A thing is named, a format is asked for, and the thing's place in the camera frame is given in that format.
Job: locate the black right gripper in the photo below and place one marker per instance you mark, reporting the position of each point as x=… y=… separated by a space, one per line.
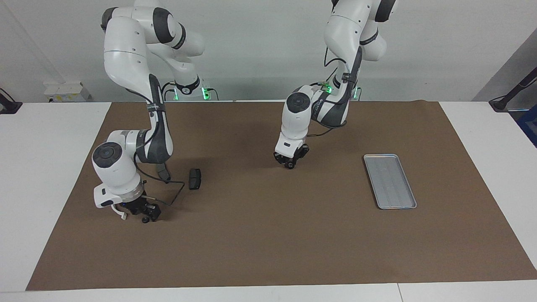
x=144 y=207

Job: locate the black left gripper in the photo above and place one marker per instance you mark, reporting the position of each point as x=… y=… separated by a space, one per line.
x=291 y=157

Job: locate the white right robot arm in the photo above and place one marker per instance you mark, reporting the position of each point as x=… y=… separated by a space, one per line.
x=113 y=163

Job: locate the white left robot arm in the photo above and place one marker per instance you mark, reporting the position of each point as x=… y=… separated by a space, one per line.
x=298 y=121

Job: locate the silver metal ribbed tray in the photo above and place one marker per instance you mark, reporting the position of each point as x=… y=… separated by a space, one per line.
x=392 y=184

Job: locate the curved dark grey brake pad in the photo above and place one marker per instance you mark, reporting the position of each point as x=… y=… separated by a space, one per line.
x=163 y=173

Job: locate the rectangular dark grey brake pad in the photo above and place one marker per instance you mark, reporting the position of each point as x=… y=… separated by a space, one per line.
x=195 y=179

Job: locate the brown paper table mat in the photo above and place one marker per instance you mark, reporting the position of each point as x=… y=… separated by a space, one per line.
x=268 y=235

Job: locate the white power strip box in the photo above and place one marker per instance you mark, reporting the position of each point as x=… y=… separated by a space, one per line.
x=67 y=90

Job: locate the black angled stand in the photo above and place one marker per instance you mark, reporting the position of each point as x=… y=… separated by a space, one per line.
x=501 y=102

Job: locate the blue box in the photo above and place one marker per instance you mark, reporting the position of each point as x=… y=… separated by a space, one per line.
x=530 y=126

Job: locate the white semicircular plastic bracket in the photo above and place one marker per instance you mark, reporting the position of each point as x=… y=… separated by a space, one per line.
x=122 y=216

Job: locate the black clamp mount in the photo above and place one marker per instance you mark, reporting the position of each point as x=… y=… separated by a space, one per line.
x=10 y=107

